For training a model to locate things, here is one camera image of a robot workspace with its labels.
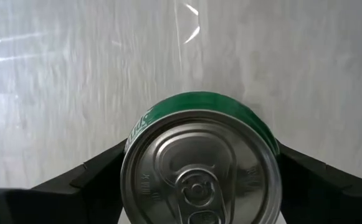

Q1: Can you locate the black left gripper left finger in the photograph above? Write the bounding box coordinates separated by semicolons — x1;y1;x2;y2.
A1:
0;139;128;224

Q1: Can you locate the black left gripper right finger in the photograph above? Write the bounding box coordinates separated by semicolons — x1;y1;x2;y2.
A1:
275;140;362;224

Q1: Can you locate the green Sprite can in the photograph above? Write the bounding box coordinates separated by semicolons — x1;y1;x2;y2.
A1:
120;90;283;224

